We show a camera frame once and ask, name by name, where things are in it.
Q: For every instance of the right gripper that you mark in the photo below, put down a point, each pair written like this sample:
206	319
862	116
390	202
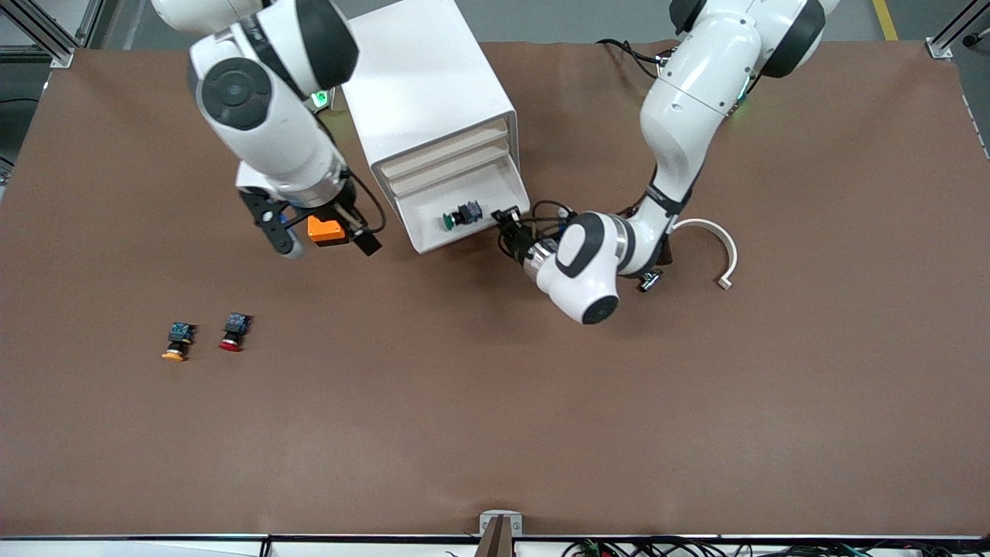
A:
346	203

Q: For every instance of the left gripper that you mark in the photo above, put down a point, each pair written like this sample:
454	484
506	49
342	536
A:
517	238

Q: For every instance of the green push button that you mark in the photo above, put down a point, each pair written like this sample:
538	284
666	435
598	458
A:
464	213

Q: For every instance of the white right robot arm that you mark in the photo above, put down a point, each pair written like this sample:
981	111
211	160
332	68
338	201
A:
271	124

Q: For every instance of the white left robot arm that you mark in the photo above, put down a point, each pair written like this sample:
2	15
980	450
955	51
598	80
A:
681	116

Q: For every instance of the red push button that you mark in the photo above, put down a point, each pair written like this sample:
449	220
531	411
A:
234	325

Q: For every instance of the yellow push button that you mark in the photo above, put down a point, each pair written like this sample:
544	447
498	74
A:
179	334

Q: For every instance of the orange box with hole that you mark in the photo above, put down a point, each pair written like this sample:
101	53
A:
325	232

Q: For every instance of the small silver metal part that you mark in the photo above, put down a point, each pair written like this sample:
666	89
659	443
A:
650	283

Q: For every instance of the dark brown ridged block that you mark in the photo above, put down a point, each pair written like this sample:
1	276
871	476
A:
667	257

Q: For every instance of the white curved plastic arc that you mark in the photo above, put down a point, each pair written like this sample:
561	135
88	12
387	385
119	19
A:
725	241

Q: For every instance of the grey metal table bracket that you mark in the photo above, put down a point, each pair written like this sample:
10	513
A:
487	522

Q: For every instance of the brown wedge post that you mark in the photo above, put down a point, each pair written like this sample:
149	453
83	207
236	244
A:
496	541

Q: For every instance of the aluminium frame profile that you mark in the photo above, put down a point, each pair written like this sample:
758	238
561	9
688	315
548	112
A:
940	48
46	39

